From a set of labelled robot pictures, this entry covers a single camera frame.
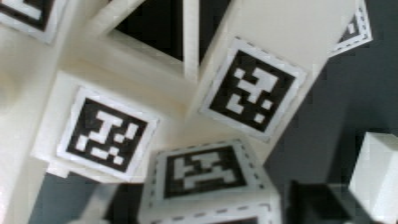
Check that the white chair back frame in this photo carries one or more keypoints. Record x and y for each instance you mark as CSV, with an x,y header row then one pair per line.
x,y
226,53

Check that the white U-shaped obstacle fence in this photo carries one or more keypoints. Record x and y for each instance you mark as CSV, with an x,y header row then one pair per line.
x,y
373,182

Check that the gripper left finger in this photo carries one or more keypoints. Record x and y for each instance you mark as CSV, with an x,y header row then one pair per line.
x,y
112,205

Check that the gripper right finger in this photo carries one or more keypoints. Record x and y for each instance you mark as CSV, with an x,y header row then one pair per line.
x,y
324,205

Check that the white tagged cube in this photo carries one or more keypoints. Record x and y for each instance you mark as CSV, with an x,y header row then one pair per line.
x,y
208,187
357,32

